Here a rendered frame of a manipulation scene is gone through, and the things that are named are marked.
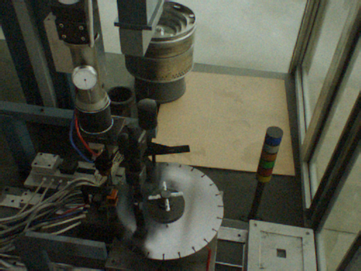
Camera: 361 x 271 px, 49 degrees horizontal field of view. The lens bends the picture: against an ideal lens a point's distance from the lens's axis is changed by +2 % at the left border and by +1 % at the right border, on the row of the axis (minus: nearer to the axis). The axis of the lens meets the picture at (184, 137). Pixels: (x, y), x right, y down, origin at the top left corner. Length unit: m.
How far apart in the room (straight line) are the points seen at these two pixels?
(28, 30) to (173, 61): 0.53
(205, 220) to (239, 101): 0.81
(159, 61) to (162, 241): 0.76
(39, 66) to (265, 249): 1.00
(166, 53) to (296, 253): 0.86
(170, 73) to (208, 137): 0.30
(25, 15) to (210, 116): 0.80
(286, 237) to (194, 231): 0.27
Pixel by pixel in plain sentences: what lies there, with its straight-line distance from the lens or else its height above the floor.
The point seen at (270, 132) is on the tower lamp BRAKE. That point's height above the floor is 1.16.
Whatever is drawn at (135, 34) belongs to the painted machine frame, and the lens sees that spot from 1.16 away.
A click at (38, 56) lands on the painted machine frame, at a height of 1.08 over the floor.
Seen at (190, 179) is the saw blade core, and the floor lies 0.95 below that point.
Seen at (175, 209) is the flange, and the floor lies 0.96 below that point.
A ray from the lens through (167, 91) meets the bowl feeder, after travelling 1.71.
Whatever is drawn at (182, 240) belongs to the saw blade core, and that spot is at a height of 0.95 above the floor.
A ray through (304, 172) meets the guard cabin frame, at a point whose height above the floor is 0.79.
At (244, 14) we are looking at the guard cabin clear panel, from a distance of 1.93.
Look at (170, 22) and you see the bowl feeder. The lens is 1.73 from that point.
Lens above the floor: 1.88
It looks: 45 degrees down
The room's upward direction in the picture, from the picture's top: 2 degrees clockwise
